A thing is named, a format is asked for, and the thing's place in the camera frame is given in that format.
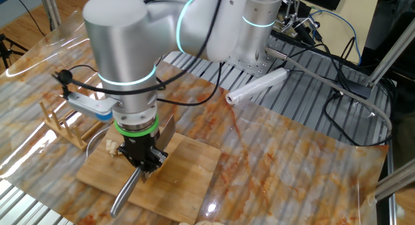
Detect steel cleaver knife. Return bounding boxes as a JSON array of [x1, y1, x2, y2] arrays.
[[109, 113, 178, 219]]

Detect black tripod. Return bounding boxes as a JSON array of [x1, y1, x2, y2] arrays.
[[0, 33, 29, 70]]

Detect blue cable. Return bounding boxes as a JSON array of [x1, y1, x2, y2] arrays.
[[307, 9, 363, 65]]

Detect black looped cable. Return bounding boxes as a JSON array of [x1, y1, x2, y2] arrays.
[[323, 88, 395, 148]]

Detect clear plastic wrap roll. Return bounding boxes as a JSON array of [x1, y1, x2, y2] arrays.
[[224, 67, 290, 106]]

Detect grey post foot bracket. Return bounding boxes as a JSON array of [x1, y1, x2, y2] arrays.
[[337, 78, 373, 99]]

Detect grey hose with connector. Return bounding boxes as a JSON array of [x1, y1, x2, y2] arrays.
[[265, 46, 394, 132]]

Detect bamboo cutting board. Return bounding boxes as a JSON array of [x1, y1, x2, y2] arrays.
[[76, 123, 222, 225]]

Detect wooden peg rack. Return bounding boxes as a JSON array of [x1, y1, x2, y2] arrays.
[[38, 91, 111, 151]]

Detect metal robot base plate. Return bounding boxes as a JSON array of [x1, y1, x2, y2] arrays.
[[225, 35, 288, 78]]

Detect thin cut lotus slices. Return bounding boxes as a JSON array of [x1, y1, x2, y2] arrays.
[[106, 139, 123, 157]]

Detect metal bowl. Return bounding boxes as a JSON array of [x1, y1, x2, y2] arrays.
[[86, 129, 111, 158]]

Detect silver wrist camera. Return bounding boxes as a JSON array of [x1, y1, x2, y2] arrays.
[[66, 91, 121, 123]]

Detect marble pattern plastic sheet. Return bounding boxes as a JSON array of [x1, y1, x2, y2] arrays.
[[0, 8, 389, 225]]

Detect black camera cable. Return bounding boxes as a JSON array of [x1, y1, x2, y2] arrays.
[[51, 0, 226, 108]]

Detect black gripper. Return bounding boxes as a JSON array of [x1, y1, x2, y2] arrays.
[[117, 129, 170, 173]]

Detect black office chair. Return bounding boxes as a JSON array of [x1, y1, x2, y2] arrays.
[[361, 0, 415, 130]]

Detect beige board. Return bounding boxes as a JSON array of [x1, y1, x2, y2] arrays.
[[303, 0, 382, 66]]

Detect aluminium frame post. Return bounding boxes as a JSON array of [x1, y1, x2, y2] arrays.
[[366, 16, 415, 88], [38, 0, 62, 31], [374, 158, 415, 202]]

